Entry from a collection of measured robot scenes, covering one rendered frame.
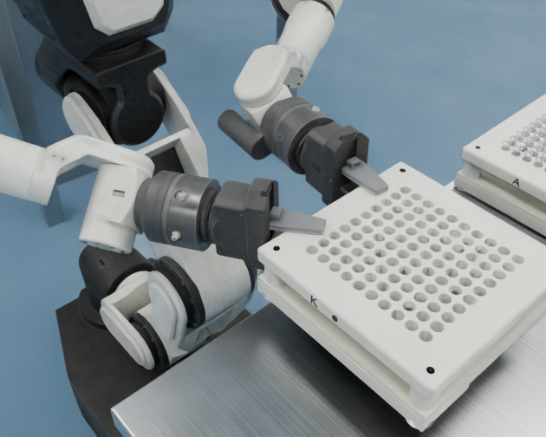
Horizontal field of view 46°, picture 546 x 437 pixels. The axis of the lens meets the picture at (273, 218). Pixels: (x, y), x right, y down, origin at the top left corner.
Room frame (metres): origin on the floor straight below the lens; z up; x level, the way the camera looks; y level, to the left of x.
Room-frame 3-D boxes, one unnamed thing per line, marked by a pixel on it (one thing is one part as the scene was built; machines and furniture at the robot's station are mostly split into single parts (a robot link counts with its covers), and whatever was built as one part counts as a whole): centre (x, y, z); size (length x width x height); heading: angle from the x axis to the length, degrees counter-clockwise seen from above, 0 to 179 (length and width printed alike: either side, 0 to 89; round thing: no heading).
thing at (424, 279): (0.50, -0.15, 0.95); 0.25 x 0.24 x 0.02; 131
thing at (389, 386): (0.50, -0.15, 0.91); 0.24 x 0.24 x 0.02; 41
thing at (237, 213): (0.58, 0.06, 0.95); 0.12 x 0.10 x 0.13; 73
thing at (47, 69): (1.04, 0.32, 0.89); 0.28 x 0.13 x 0.18; 41
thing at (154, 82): (1.00, 0.28, 0.86); 0.14 x 0.13 x 0.12; 131
